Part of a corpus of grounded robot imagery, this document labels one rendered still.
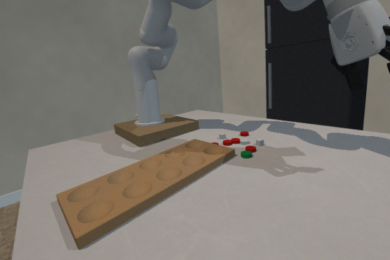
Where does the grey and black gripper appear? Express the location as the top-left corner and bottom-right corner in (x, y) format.
(329, 0), (390, 91)

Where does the white disc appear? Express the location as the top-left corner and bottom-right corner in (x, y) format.
(240, 139), (249, 145)

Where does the green disc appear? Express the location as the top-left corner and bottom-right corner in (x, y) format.
(241, 151), (252, 159)

